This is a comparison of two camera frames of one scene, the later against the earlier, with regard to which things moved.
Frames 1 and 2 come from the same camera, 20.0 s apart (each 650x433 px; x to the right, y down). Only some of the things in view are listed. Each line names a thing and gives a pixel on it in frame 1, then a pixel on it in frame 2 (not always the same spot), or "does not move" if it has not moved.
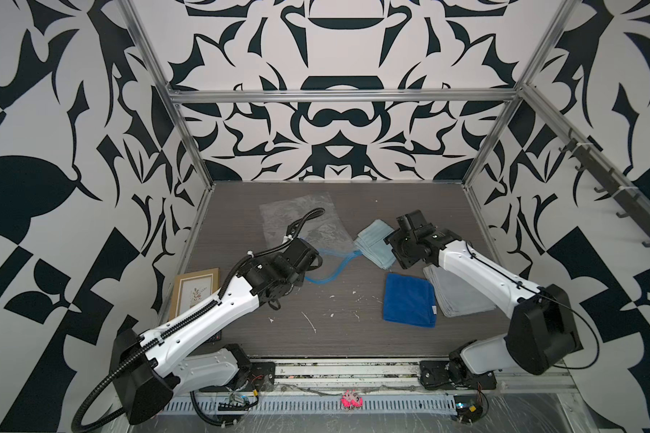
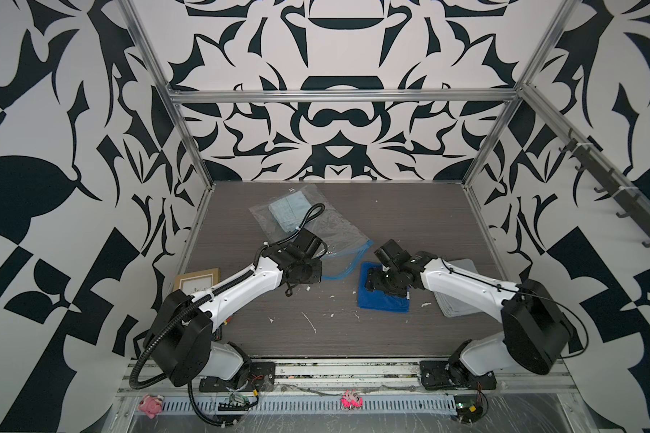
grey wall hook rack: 612,184 does not move
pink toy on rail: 351,399 does not move
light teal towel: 371,243 to 291,211
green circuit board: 468,409 does not move
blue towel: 409,300 to 376,299
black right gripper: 392,239 to 372,282
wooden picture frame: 191,288 does not move
